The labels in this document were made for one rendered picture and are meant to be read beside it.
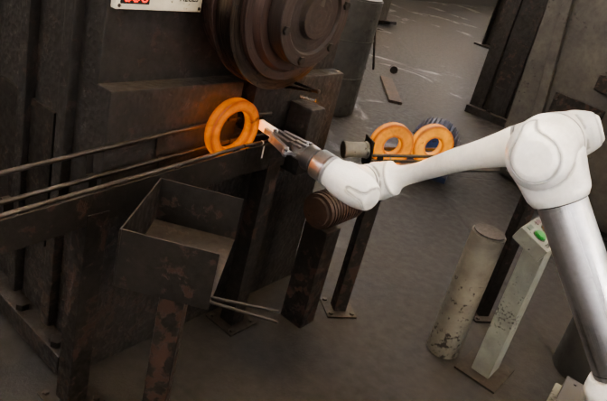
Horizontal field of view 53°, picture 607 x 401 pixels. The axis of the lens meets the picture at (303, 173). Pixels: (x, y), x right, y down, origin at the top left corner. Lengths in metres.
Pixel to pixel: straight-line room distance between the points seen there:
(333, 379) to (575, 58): 2.74
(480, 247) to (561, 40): 2.28
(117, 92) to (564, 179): 1.01
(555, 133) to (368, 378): 1.21
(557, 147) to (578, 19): 3.00
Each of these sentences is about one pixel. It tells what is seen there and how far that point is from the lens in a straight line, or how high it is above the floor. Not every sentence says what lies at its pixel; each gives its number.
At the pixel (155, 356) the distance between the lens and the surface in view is 1.59.
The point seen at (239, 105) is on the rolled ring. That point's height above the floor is 0.83.
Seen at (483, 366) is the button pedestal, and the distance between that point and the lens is 2.40.
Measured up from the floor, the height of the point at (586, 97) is 0.72.
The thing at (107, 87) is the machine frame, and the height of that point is 0.87.
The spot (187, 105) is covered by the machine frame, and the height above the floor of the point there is 0.82.
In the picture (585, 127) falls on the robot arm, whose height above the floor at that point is 1.09.
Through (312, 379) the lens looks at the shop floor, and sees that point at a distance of 2.11.
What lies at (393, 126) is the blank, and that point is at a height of 0.78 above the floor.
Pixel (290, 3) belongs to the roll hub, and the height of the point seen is 1.15.
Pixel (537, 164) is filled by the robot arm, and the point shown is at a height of 1.04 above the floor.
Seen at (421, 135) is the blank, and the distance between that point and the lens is 2.16.
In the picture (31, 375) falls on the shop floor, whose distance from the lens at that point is 2.00.
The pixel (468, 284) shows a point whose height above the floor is 0.33.
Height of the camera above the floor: 1.37
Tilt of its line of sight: 23 degrees down
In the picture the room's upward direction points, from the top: 15 degrees clockwise
